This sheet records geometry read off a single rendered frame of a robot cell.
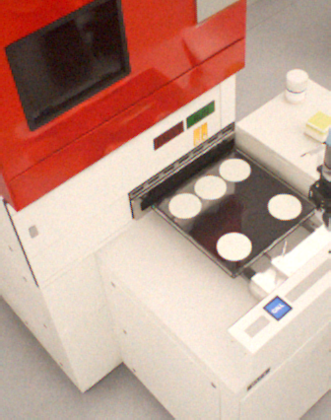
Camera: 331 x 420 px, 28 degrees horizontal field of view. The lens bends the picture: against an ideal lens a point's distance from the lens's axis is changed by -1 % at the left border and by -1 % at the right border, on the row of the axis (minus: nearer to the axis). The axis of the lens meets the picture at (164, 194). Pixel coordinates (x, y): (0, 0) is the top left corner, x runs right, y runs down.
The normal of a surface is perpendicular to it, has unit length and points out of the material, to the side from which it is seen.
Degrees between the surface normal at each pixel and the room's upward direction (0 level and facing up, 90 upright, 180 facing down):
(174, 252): 0
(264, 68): 0
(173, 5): 90
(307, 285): 0
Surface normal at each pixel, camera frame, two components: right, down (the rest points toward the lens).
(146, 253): -0.07, -0.66
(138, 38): 0.65, 0.54
